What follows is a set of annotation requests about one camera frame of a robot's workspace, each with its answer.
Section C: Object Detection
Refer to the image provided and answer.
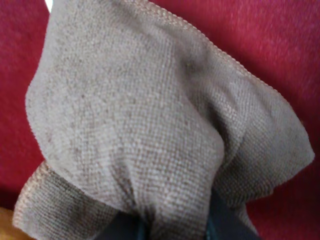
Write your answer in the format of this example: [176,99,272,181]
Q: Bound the red tablecloth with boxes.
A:
[0,0,320,240]

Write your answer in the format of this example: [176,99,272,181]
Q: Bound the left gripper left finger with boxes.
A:
[95,212,148,240]

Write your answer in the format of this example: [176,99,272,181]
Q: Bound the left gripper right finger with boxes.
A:
[206,189,261,240]

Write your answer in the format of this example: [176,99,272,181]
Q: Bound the brown cloth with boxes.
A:
[12,0,315,240]

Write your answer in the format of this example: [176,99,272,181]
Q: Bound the orange waffle piece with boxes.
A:
[0,207,33,240]

